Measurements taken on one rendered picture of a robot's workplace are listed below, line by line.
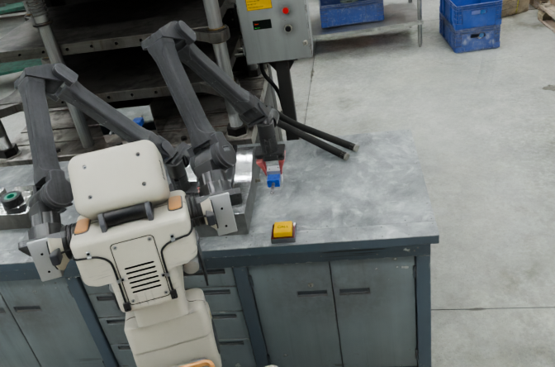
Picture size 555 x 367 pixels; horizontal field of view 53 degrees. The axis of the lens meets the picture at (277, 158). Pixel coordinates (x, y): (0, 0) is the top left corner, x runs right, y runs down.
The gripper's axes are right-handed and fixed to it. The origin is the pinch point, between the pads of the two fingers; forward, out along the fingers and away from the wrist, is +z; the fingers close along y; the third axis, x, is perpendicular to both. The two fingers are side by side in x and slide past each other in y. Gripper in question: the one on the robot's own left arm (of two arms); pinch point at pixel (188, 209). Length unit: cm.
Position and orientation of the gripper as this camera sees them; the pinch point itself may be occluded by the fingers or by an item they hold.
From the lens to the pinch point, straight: 191.3
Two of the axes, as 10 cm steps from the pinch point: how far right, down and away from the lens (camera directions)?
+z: 1.6, 8.3, 5.3
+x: -0.6, 5.4, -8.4
